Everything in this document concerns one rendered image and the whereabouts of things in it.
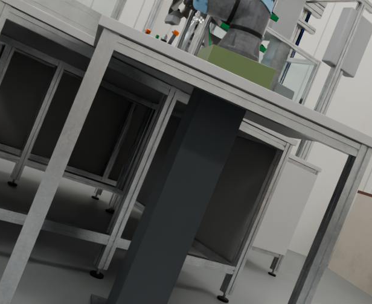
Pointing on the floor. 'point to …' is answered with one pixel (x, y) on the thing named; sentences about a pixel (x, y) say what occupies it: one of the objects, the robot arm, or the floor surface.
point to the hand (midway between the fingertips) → (174, 13)
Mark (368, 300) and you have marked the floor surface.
